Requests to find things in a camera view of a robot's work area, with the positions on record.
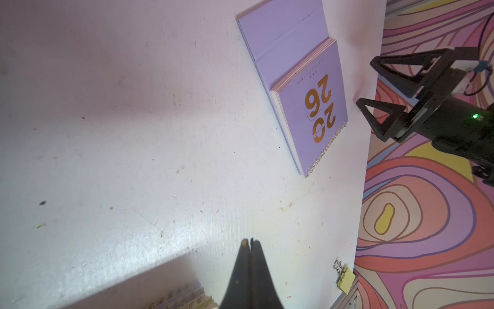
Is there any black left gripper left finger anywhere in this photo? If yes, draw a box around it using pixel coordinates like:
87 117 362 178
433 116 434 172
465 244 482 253
219 239 251 309

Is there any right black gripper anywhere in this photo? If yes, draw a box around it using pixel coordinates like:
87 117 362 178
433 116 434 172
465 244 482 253
356 48 493 162

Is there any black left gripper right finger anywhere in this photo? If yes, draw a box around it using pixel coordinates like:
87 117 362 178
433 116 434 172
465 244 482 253
250 238 284 309

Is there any green 2026 calendar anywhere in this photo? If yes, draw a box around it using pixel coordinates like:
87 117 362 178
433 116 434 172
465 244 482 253
148 281 219 309

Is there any purple 2026 calendar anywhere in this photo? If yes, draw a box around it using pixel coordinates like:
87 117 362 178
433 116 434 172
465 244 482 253
237 1 348 177

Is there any yellow binder clip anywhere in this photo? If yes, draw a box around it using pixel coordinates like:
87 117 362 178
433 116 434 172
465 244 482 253
333 260 356 295

